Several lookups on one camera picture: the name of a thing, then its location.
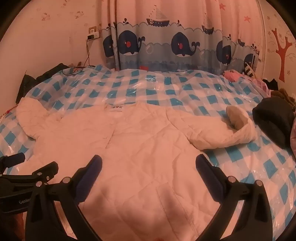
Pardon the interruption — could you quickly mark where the red tree wall sticker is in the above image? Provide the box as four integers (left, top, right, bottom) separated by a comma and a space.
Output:
271, 28, 292, 82

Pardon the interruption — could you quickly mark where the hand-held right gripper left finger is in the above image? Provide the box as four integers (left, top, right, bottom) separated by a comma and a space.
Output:
24, 155, 109, 241

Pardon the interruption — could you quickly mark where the thin black cable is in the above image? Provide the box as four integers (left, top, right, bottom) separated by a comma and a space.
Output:
62, 38, 95, 76

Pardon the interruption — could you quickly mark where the whale print curtain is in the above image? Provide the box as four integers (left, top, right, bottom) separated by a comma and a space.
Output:
102, 0, 264, 75

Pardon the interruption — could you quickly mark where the black puffer garment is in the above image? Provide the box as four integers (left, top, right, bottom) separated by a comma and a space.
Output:
16, 63, 72, 103

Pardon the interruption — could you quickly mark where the white quilted jacket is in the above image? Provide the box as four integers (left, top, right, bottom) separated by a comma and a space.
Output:
16, 97, 258, 241

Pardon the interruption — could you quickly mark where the blue checked bed cover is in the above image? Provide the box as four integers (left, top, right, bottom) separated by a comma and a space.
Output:
0, 64, 296, 241

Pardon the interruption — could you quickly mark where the brown plush toy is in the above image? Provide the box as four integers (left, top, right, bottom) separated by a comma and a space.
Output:
270, 88, 296, 105

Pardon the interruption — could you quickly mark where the black cloth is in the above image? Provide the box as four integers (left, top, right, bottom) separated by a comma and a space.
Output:
252, 97, 295, 151

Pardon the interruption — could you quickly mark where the striped plush toy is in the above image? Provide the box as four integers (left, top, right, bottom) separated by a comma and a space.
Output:
243, 61, 257, 78

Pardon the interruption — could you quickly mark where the pink cloth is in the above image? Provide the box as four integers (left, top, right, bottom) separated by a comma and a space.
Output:
223, 70, 242, 82

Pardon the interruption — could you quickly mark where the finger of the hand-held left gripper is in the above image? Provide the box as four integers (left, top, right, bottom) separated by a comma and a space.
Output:
0, 152, 26, 174
0, 161, 59, 193

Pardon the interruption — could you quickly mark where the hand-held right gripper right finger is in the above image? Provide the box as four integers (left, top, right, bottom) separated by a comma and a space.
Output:
195, 154, 273, 241

